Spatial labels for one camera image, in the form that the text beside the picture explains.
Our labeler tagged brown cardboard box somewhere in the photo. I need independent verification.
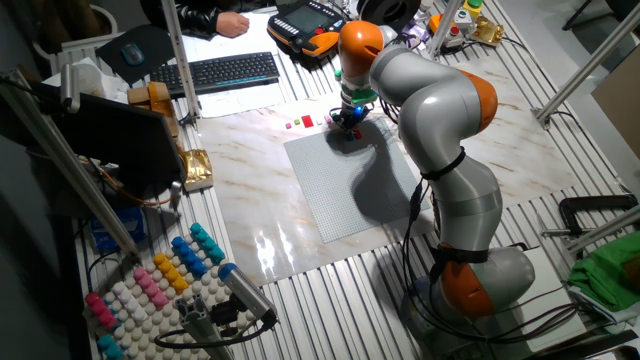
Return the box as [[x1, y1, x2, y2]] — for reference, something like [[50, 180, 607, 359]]
[[591, 59, 640, 141]]

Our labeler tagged person bare hand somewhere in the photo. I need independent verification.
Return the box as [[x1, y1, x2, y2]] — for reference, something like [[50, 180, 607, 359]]
[[215, 10, 251, 39]]

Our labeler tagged long diagonal aluminium bar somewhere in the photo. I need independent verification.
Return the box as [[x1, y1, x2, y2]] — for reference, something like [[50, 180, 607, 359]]
[[0, 69, 141, 261]]

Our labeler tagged black clamp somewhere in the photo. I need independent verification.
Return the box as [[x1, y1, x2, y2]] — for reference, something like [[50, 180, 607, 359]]
[[557, 193, 640, 236]]

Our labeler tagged black keyboard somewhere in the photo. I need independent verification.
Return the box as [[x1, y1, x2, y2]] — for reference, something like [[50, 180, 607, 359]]
[[149, 51, 281, 99]]

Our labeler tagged large black round spool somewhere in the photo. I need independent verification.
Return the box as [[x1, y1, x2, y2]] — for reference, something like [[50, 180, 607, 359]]
[[355, 0, 422, 32]]

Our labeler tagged white foam block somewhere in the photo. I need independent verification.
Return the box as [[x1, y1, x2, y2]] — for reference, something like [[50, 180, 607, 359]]
[[110, 280, 150, 326]]

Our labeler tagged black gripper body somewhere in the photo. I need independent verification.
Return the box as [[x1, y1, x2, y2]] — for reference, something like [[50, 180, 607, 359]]
[[330, 103, 372, 129]]

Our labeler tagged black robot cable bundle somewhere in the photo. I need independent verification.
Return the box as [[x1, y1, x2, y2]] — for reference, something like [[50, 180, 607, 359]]
[[399, 179, 581, 346]]

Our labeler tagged white box red button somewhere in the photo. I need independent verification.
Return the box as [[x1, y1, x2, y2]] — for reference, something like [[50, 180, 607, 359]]
[[443, 24, 466, 49]]

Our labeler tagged black orange teach pendant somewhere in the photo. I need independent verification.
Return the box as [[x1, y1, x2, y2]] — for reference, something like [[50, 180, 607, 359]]
[[266, 0, 348, 58]]

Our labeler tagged black monitor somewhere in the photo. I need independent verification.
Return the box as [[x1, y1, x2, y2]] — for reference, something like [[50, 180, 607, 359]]
[[29, 82, 187, 199]]

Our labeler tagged yellow foam block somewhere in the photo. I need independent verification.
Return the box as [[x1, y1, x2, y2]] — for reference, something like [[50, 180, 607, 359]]
[[152, 252, 190, 295]]

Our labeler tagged short aluminium extrusion piece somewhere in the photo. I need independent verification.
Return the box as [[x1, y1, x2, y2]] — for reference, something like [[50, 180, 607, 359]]
[[174, 294, 236, 360]]

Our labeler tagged grey Lego baseplate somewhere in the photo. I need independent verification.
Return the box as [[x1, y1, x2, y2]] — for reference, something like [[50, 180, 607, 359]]
[[283, 118, 431, 244]]

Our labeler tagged white printed paper sheet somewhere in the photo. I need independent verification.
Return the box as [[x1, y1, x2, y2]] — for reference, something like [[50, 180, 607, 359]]
[[197, 82, 286, 120]]

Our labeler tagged white printed booklet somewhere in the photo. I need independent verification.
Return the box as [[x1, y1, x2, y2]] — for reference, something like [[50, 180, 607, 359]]
[[182, 12, 281, 59]]

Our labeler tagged pink foam block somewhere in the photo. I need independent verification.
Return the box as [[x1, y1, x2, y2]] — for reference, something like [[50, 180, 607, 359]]
[[132, 266, 171, 311]]

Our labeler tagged black camera cable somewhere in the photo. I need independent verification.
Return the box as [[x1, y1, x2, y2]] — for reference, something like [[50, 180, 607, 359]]
[[153, 319, 271, 350]]

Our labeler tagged white chair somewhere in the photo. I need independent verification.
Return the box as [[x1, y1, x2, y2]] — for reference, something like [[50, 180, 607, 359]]
[[32, 3, 119, 61]]

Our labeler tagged aluminium frame post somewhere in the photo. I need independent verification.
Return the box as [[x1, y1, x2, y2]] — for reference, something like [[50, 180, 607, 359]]
[[425, 0, 464, 60], [160, 0, 202, 121], [534, 3, 640, 126]]

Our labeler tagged black jacket sleeve forearm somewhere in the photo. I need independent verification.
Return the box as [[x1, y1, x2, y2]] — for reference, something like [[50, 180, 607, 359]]
[[139, 0, 266, 39]]

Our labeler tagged blue packet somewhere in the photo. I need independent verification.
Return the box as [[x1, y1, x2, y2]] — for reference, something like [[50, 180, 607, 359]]
[[89, 204, 146, 251]]

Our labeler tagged dark computer mouse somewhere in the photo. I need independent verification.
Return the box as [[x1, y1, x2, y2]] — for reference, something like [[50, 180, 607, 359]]
[[120, 42, 146, 67]]

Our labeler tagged white plastic bag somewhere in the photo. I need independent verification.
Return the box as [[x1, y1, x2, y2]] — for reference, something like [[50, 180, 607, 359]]
[[42, 57, 129, 104]]

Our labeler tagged gold foil wrapped object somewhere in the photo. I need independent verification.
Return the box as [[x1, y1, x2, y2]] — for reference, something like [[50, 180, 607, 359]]
[[469, 14, 505, 46]]

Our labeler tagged gold foil bag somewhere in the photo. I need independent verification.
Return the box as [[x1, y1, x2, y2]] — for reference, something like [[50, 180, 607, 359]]
[[178, 148, 215, 194]]

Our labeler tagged green cloth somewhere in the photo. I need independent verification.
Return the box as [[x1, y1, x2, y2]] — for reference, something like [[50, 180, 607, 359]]
[[568, 230, 640, 312]]

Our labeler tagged grey camera blue cap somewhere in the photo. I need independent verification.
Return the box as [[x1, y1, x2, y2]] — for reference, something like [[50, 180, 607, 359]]
[[217, 262, 279, 324]]

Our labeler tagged orange cable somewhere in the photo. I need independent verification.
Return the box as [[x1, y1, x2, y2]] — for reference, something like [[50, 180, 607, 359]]
[[89, 159, 174, 207]]

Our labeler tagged purple foil packet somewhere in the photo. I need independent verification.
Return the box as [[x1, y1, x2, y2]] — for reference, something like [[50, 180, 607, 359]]
[[399, 20, 431, 47]]

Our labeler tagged white studded foam board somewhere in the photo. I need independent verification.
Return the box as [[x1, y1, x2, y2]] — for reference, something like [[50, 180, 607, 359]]
[[82, 219, 256, 360]]

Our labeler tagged blue foam block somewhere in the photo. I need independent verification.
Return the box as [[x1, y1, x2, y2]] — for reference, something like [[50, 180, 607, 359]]
[[170, 235, 209, 280]]

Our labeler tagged magenta foam block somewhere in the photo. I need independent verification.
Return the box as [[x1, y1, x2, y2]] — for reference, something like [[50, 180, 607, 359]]
[[84, 292, 120, 331]]

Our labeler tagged black mouse pad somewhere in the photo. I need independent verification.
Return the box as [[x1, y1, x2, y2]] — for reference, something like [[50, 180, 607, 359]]
[[94, 23, 176, 86]]

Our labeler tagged marble pattern table mat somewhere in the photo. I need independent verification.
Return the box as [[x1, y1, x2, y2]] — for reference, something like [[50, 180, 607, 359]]
[[197, 57, 581, 287]]

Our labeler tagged short teal foam block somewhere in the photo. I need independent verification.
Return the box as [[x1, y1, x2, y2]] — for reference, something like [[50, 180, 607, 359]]
[[96, 333, 125, 360]]

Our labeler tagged long teal foam block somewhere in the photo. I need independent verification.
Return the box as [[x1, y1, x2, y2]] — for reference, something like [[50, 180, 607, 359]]
[[189, 222, 226, 265]]

